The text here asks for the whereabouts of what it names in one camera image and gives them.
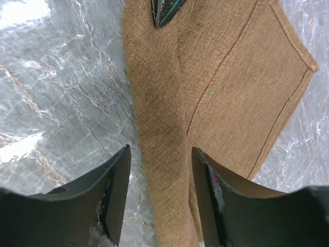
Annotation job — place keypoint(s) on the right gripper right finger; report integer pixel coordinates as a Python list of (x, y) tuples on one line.
[(235, 211)]

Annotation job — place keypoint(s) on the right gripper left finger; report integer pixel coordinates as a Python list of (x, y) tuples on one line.
[(87, 211)]

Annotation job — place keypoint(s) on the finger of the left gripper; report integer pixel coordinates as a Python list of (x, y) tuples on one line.
[(164, 10)]

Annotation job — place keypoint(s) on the brown cloth napkin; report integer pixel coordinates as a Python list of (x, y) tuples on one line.
[(224, 76)]

